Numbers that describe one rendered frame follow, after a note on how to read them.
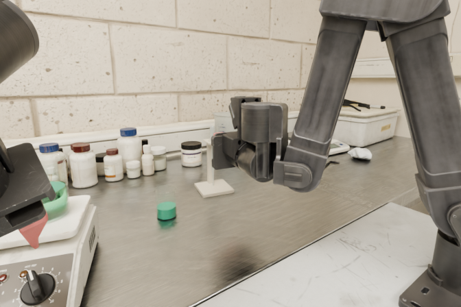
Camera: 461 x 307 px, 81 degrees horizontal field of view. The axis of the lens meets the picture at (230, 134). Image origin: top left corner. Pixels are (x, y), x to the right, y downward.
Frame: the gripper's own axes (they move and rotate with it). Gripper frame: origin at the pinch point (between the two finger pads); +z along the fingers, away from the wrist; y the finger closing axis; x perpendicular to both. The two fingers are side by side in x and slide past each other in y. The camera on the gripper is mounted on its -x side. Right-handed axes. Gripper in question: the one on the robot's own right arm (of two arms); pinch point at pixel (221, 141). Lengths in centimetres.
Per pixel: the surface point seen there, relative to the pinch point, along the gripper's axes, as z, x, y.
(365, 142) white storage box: 22, 12, -72
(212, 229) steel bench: -11.7, 13.9, 6.7
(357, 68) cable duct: 51, -19, -98
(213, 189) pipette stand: 4.1, 13.0, 0.6
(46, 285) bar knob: -23.0, 8.7, 30.1
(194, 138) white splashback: 42.1, 7.8, -5.6
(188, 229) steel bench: -10.0, 13.8, 10.7
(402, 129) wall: 30, 11, -107
